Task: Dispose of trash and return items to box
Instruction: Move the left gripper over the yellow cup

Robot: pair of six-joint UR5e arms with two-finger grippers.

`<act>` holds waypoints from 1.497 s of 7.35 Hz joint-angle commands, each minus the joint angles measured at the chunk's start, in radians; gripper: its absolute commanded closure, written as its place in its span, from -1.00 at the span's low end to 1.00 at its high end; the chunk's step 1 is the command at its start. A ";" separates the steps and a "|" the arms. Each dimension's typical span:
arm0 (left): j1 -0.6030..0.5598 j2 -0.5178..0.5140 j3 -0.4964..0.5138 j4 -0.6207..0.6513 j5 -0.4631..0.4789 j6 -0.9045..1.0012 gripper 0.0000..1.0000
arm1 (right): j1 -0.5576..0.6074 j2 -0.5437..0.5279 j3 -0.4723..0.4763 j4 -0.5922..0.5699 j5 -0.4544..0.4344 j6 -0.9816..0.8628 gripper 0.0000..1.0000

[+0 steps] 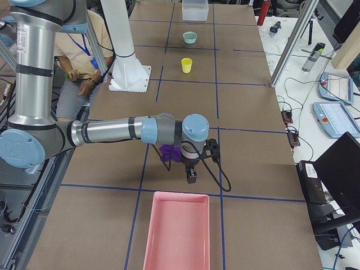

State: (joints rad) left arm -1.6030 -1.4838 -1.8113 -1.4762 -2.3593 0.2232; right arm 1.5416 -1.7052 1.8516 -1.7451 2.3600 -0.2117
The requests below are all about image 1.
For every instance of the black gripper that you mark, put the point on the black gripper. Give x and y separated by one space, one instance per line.
189 163

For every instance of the purple cloth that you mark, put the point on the purple cloth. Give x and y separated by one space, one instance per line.
170 152

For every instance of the yellow plastic cup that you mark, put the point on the yellow plastic cup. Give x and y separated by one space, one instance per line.
186 64

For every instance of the black desktop computer box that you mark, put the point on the black desktop computer box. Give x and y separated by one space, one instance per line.
310 183

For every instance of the pink plastic tray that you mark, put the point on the pink plastic tray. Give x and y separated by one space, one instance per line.
179 232

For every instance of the lower orange terminal block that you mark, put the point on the lower orange terminal block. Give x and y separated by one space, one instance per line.
293 138

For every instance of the orange terminal block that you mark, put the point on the orange terminal block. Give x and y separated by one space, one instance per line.
287 117
293 138

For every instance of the upper orange terminal block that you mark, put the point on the upper orange terminal block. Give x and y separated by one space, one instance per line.
287 117

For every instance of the green ceramic bowl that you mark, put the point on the green ceramic bowl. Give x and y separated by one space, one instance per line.
189 37

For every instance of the black monitor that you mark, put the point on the black monitor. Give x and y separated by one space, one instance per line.
338 170

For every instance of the seated person beige shirt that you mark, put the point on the seated person beige shirt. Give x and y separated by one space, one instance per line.
83 77

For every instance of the lower teach pendant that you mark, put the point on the lower teach pendant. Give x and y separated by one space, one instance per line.
335 119

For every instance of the teach pendant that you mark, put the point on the teach pendant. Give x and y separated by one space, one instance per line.
336 88
335 119

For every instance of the clear water bottle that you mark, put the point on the clear water bottle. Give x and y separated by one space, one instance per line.
313 57

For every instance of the clear plastic bin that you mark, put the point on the clear plastic bin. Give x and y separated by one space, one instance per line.
195 10

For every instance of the upper teach pendant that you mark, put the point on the upper teach pendant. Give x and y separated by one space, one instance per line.
336 88

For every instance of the red water bottle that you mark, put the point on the red water bottle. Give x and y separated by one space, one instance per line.
263 12

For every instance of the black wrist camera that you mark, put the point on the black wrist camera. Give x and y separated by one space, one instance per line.
212 150

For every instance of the aluminium frame post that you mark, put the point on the aluminium frame post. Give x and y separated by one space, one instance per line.
304 17

